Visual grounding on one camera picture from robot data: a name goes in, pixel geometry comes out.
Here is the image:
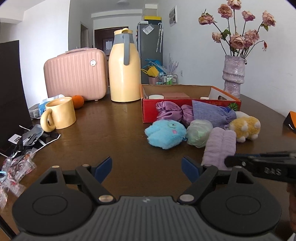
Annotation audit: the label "pink ribbed mini suitcase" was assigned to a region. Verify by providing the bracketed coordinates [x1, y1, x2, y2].
[44, 48, 107, 101]

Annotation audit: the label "grey refrigerator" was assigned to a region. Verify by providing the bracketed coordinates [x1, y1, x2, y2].
[137, 20, 163, 70]

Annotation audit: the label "yellow ceramic mug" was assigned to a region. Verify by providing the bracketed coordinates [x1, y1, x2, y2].
[40, 97, 76, 133]

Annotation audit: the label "clear plastic wrappers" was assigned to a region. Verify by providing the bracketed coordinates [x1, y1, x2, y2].
[1, 148, 36, 210]

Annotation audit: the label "dried pink roses bouquet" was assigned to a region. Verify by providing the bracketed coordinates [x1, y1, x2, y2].
[198, 1, 276, 59]

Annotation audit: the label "yellow thermos jug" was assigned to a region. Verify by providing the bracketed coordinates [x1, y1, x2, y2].
[108, 28, 141, 102]

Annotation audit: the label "orange black wedge object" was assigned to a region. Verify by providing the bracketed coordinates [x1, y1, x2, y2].
[283, 111, 296, 133]

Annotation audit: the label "green mesh bath ball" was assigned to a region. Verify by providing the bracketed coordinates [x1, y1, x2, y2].
[186, 120, 213, 148]

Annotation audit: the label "orange fruit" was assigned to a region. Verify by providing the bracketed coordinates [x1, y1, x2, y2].
[72, 95, 84, 109]

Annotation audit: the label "purple textured vase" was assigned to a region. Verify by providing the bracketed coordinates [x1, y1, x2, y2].
[222, 55, 245, 98]

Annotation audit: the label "blue tissue pack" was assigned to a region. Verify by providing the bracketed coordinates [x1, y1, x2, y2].
[38, 96, 58, 116]

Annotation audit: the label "yellow white plush toy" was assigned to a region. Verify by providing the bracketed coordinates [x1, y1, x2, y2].
[229, 111, 261, 143]

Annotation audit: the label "red cardboard tray box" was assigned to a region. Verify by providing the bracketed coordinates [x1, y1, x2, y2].
[140, 84, 241, 123]

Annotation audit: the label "purple knit drawstring pouch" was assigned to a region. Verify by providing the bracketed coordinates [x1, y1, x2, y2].
[192, 100, 236, 129]

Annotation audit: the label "dark brown door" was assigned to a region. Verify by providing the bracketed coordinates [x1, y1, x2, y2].
[94, 27, 125, 56]

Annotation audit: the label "yellow box on fridge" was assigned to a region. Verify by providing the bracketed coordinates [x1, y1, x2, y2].
[144, 16, 162, 21]

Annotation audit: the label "lilac fluffy headband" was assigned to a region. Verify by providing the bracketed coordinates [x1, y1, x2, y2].
[201, 127, 236, 171]

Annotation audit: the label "white round sponge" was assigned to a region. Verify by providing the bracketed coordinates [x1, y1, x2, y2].
[149, 94, 165, 99]

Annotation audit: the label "wire rack with bottles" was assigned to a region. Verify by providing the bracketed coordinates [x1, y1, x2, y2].
[156, 73, 178, 85]

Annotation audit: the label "blue plush toy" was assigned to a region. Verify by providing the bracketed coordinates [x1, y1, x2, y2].
[144, 120, 186, 150]

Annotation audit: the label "black paper bag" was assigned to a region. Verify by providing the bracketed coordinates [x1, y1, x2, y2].
[0, 40, 32, 156]

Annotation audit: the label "pink yellow sponge block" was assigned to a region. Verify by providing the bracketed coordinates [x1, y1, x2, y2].
[162, 92, 190, 99]

